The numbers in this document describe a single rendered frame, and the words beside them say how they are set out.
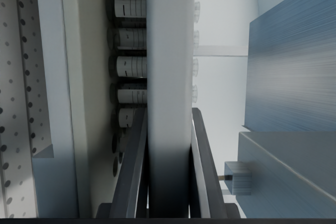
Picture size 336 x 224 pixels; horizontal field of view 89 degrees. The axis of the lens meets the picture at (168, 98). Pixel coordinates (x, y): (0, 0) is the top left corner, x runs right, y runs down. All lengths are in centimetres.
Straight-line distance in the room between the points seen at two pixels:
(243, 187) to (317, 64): 30
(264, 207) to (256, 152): 5
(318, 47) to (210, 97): 306
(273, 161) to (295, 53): 35
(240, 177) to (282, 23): 43
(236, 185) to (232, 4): 424
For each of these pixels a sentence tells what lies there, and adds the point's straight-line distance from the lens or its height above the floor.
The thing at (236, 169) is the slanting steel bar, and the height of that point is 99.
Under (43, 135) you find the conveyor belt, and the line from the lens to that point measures 19.
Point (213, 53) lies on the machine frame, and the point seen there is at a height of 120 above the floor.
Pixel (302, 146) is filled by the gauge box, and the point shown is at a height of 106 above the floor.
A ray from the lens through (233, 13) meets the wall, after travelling 427.
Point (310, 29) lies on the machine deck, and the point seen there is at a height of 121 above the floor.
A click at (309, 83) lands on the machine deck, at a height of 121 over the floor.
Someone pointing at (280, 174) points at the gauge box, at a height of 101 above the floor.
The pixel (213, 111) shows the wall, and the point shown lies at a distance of 343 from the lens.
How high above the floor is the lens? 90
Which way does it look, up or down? 1 degrees up
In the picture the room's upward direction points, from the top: 90 degrees clockwise
